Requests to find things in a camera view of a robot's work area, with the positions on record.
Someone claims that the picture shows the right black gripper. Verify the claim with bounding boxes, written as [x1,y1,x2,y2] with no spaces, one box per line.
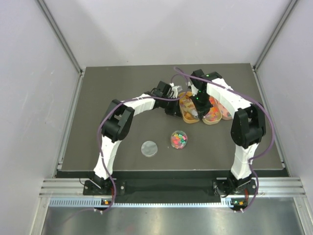
[189,92,213,119]

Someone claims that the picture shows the silver metal scoop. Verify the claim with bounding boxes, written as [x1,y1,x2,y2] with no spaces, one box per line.
[191,109,199,120]

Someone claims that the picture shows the orange tray yellow gummies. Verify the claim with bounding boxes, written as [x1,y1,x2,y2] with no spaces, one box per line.
[178,92,200,124]

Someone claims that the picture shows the pink tray colourful candies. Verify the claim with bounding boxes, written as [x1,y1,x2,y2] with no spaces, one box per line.
[214,99,232,120]

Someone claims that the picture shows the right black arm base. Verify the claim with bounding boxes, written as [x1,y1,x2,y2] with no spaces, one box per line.
[212,171,257,197]

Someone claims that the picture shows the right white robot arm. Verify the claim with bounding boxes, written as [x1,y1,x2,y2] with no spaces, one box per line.
[190,70,266,194]

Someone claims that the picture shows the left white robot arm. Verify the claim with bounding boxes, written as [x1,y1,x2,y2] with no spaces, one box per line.
[94,81,182,194]

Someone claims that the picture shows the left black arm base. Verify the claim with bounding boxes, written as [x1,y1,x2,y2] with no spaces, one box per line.
[79,179,114,196]

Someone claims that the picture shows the clear round jar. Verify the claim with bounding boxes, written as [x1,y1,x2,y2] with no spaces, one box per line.
[170,130,188,149]

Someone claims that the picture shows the clear round lid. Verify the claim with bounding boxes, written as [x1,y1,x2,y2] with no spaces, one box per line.
[141,141,158,158]

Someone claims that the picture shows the black base crossbar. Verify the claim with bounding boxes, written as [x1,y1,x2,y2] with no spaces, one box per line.
[115,178,215,196]

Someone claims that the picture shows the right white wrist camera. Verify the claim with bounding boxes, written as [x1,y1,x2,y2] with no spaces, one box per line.
[187,81,199,96]

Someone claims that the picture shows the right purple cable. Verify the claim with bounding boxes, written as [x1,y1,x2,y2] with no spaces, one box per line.
[173,66,275,213]

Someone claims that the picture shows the aluminium front rail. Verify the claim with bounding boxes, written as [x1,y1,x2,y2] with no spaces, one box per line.
[39,177,306,197]

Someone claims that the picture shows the right aluminium frame post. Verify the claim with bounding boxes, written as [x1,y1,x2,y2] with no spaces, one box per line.
[252,0,299,72]

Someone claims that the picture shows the aluminium frame post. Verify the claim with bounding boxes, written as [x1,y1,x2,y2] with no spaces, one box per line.
[35,0,83,75]
[252,0,299,72]

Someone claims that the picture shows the grey slotted cable duct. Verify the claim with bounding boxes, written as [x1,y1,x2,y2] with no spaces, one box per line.
[48,197,247,208]

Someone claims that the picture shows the left aluminium frame post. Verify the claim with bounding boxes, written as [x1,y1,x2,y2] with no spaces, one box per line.
[35,0,83,75]

